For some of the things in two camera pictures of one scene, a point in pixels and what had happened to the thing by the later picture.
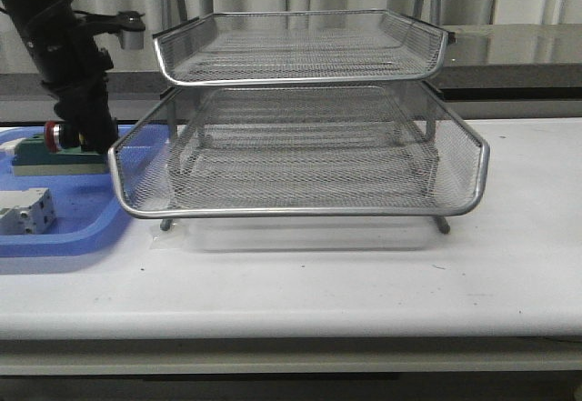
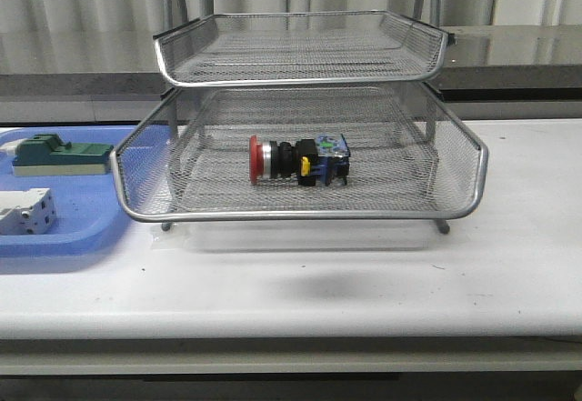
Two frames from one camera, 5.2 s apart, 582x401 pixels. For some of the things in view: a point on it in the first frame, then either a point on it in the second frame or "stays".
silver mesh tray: [380, 150] stays
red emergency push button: [58, 136] -> [323, 161]
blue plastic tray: [87, 209] stays
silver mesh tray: [297, 46] stays
